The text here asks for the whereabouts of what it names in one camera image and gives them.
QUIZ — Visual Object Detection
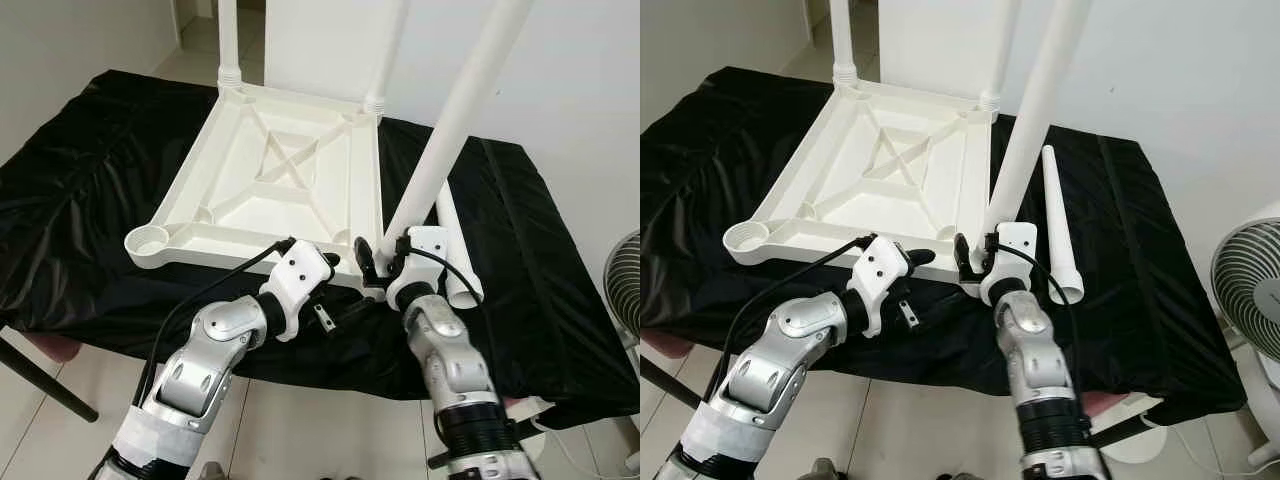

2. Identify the black table cloth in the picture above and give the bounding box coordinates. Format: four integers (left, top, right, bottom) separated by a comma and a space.
0, 68, 641, 403
640, 65, 1249, 426

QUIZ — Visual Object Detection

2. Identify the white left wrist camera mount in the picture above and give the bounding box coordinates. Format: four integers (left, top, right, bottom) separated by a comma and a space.
265, 238, 336, 343
848, 235, 916, 339

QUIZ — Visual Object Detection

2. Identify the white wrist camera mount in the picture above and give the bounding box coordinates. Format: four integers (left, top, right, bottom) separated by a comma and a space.
265, 238, 336, 343
388, 227, 448, 311
848, 235, 916, 339
980, 222, 1038, 306

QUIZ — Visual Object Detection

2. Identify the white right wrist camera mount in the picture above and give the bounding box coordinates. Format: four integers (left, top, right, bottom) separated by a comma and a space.
388, 227, 448, 311
980, 222, 1038, 306

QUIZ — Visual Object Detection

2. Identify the white pedestal fan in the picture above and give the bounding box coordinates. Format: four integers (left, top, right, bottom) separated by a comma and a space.
603, 228, 641, 471
1105, 200, 1280, 466

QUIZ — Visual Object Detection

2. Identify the white fan cable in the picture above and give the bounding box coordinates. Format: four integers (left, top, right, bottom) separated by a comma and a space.
1165, 425, 1271, 476
545, 420, 601, 466

